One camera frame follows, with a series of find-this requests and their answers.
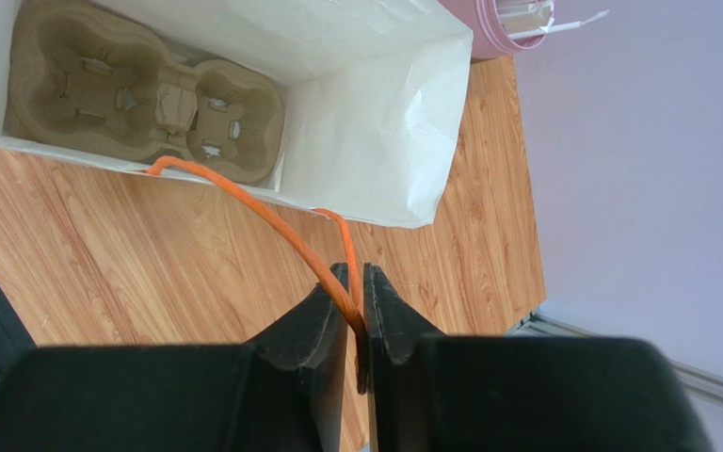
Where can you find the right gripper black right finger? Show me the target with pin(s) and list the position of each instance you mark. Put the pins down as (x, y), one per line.
(431, 391)

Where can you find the white paper takeout bag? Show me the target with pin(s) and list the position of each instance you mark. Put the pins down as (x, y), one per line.
(372, 91)

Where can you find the pink straw holder cup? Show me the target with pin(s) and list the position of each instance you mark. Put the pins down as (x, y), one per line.
(490, 37)

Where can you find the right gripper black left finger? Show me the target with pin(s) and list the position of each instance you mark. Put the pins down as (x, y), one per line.
(279, 391)

